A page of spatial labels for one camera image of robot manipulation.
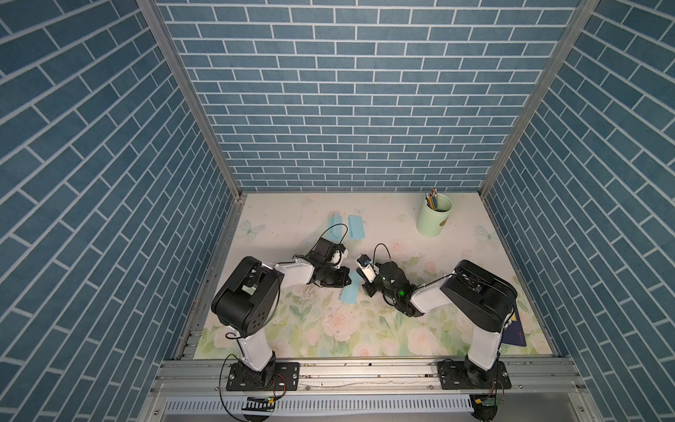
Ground light blue paper front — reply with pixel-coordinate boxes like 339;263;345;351
340;270;363;305

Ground light blue square paper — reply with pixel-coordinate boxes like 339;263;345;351
326;212;345;243

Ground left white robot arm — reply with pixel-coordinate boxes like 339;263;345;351
211;237;352;392

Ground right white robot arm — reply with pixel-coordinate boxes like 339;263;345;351
356;254;518;391

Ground floral table mat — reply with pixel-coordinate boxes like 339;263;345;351
192;192;557;359

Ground green pen cup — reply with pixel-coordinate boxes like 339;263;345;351
417;193;453;237

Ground coloured pencils in cup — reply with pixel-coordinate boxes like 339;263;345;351
425;187;438;211

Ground dark blue book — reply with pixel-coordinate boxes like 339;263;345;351
501;311;527;347

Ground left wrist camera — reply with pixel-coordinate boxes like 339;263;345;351
329;244;349;268

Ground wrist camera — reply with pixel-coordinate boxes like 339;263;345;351
356;254;377;283
329;244;349;268

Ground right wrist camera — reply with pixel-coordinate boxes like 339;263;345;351
356;254;377;283

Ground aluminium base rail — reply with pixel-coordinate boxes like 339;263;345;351
149;356;585;397

